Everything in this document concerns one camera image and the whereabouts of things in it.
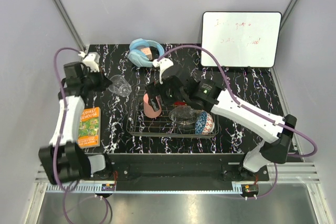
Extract orange treehouse book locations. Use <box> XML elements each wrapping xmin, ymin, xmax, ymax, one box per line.
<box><xmin>77</xmin><ymin>107</ymin><xmax>101</xmax><ymax>148</ymax></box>

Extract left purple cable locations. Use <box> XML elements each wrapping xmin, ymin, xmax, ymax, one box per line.
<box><xmin>52</xmin><ymin>47</ymin><xmax>113</xmax><ymax>223</ymax></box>

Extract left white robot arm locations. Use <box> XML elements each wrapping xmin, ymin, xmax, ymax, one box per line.
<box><xmin>38</xmin><ymin>52</ymin><xmax>113</xmax><ymax>185</ymax></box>

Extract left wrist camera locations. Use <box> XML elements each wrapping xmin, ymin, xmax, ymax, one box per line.
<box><xmin>64</xmin><ymin>62</ymin><xmax>84</xmax><ymax>86</ymax></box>

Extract light blue headphones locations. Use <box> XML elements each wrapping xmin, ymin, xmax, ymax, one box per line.
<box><xmin>128</xmin><ymin>38</ymin><xmax>165</xmax><ymax>68</ymax></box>

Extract pink wooden block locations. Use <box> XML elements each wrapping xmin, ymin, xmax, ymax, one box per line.
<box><xmin>140</xmin><ymin>47</ymin><xmax>153</xmax><ymax>61</ymax></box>

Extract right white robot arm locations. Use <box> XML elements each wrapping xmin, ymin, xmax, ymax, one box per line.
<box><xmin>145</xmin><ymin>71</ymin><xmax>297</xmax><ymax>180</ymax></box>

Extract red floral lacquer bowl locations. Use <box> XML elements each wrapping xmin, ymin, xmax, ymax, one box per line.
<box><xmin>174</xmin><ymin>101</ymin><xmax>186</xmax><ymax>106</ymax></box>

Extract clear glass bowl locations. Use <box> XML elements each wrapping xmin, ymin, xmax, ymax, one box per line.
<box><xmin>169</xmin><ymin>105</ymin><xmax>201</xmax><ymax>125</ymax></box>

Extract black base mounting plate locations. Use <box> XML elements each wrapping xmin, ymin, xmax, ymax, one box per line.
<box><xmin>89</xmin><ymin>154</ymin><xmax>269</xmax><ymax>182</ymax></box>

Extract pink plastic cup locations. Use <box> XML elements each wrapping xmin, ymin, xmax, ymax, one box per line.
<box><xmin>143</xmin><ymin>93</ymin><xmax>162</xmax><ymax>119</ymax></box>

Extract blue triangle pattern bowl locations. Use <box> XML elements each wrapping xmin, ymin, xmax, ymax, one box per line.
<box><xmin>195</xmin><ymin>111</ymin><xmax>215</xmax><ymax>135</ymax></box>

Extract black wire dish rack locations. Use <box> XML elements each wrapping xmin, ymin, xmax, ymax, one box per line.
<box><xmin>127</xmin><ymin>84</ymin><xmax>219</xmax><ymax>138</ymax></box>

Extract white dry-erase board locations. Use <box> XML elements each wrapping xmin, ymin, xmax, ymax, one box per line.
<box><xmin>201</xmin><ymin>11</ymin><xmax>282</xmax><ymax>68</ymax></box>

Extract clear plastic tumbler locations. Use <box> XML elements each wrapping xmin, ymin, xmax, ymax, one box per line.
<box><xmin>108</xmin><ymin>75</ymin><xmax>132</xmax><ymax>97</ymax></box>

